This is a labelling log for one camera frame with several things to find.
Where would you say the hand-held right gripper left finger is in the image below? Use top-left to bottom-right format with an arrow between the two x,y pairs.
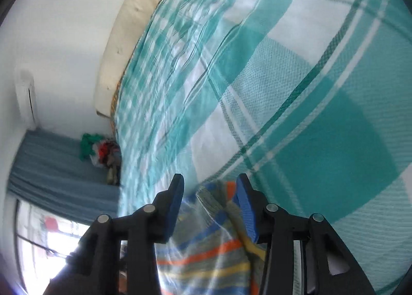
43,173 -> 185,295

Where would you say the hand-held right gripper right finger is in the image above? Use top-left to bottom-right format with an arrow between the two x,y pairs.
236,173 -> 376,295

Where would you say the striped knit sweater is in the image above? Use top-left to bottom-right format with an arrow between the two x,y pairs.
154,180 -> 268,295

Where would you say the pile of colourful clothes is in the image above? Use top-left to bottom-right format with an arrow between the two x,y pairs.
80,133 -> 122,187

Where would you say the blue curtain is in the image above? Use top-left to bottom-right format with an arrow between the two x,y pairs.
6,129 -> 123,225

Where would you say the teal plaid blanket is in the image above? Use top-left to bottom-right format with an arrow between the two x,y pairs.
114,0 -> 412,295

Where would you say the window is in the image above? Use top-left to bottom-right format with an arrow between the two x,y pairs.
14,200 -> 91,286

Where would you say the cream pillow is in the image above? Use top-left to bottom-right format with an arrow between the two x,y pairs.
94,0 -> 183,117

